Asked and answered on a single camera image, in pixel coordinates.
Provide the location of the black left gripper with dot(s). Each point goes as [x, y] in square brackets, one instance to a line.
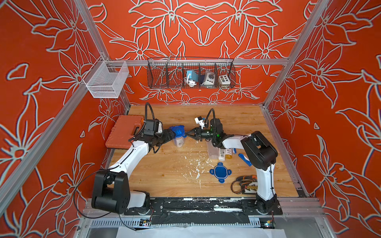
[167, 135]

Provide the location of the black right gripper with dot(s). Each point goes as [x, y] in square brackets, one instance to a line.
[194, 132]

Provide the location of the blue lid of jar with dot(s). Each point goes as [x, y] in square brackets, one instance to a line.
[179, 131]
[220, 172]

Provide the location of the clear jar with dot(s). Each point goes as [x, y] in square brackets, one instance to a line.
[213, 152]
[179, 141]

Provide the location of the orange cap lotion bottle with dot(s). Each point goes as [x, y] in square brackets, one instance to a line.
[228, 153]

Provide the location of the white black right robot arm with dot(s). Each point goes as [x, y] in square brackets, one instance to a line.
[259, 151]

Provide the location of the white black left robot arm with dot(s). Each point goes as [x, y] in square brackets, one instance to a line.
[111, 190]

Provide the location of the orange plastic tool case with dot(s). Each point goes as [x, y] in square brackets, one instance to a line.
[123, 130]

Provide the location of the blue white item in basket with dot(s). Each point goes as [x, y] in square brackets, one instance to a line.
[191, 78]

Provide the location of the white grey device in basket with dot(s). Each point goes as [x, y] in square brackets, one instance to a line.
[208, 79]

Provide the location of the white button box in basket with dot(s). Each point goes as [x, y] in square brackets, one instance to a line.
[224, 81]

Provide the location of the orange black pliers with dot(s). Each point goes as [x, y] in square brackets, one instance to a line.
[249, 178]

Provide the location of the black charger board with connectors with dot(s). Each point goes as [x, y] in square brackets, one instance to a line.
[249, 187]

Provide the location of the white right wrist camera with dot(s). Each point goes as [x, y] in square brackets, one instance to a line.
[201, 122]

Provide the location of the black wire wall basket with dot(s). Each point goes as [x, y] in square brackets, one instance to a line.
[170, 72]

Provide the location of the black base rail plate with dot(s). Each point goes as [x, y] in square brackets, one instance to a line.
[245, 205]

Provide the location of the clear plastic wall bin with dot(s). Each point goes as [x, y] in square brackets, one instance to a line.
[106, 79]

